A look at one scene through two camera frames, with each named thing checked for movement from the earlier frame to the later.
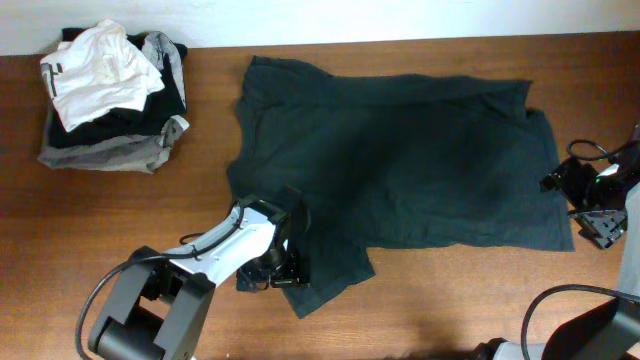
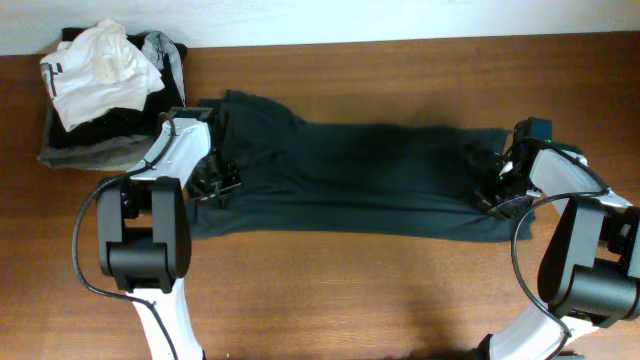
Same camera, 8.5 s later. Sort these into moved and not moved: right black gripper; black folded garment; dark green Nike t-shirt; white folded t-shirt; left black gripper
Moved: dark green Nike t-shirt; right black gripper; left black gripper
Not moved: black folded garment; white folded t-shirt
